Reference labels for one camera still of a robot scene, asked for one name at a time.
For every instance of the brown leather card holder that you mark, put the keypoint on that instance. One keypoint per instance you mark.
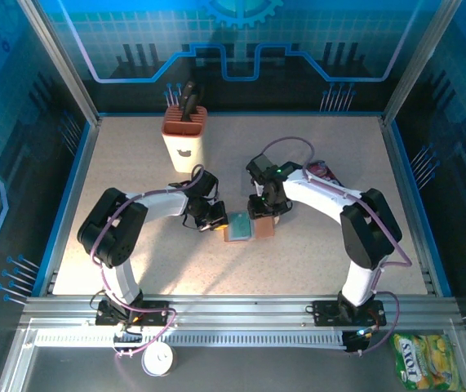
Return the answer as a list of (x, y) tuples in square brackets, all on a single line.
[(263, 229)]

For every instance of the teal credit card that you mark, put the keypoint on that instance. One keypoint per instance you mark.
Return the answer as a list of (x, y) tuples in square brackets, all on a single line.
[(240, 225)]

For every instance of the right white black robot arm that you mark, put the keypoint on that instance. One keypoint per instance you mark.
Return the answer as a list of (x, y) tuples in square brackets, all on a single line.
[(318, 192)]

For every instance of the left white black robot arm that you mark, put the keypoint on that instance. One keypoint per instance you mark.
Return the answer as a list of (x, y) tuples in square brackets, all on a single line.
[(163, 204)]

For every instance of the cream knife block brown top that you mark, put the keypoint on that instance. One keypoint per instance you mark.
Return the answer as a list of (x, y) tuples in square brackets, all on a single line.
[(185, 147)]

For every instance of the purple candy bag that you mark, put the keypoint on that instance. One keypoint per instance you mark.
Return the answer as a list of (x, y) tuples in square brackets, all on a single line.
[(324, 171)]

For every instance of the black electronics box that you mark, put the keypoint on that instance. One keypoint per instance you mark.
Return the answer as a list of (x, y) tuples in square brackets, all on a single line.
[(357, 342)]

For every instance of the yellow green candy bag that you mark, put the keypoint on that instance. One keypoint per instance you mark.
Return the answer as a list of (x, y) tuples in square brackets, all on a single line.
[(428, 359)]

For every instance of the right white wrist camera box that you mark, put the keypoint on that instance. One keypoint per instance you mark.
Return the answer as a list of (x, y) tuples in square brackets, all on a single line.
[(258, 190)]

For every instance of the aluminium mounting rail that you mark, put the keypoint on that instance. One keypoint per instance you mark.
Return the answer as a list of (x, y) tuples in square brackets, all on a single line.
[(236, 310)]

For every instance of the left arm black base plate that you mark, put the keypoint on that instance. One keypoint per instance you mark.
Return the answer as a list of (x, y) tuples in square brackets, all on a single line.
[(155, 316)]

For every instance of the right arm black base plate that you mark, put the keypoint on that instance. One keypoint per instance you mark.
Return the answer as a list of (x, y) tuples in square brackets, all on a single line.
[(326, 313)]

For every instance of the aluminium table side rail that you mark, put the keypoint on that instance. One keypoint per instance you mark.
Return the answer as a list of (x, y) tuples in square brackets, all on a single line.
[(81, 175), (400, 175)]

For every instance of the aluminium frame post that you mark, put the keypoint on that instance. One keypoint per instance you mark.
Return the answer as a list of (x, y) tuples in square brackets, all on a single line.
[(419, 61), (62, 61)]

